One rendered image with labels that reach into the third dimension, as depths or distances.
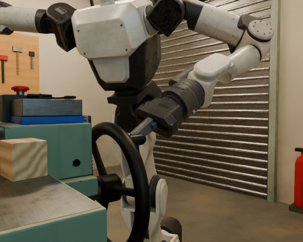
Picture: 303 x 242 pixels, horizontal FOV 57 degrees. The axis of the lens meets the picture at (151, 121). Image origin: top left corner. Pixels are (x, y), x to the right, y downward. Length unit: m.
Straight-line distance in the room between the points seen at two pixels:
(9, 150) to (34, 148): 0.03
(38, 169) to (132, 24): 0.65
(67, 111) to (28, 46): 3.70
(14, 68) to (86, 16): 3.10
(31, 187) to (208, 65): 0.54
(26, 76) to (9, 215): 3.86
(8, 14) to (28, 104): 0.80
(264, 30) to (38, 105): 0.67
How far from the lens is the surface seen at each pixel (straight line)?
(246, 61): 0.85
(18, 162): 0.36
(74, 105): 0.49
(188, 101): 0.67
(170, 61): 4.02
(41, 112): 0.47
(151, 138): 1.10
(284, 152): 3.20
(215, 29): 0.93
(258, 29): 0.91
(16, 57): 4.09
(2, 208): 0.28
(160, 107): 0.65
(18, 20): 1.21
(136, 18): 0.94
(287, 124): 3.16
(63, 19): 1.10
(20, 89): 0.54
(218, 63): 0.75
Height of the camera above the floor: 0.99
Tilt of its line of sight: 3 degrees down
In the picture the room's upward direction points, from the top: straight up
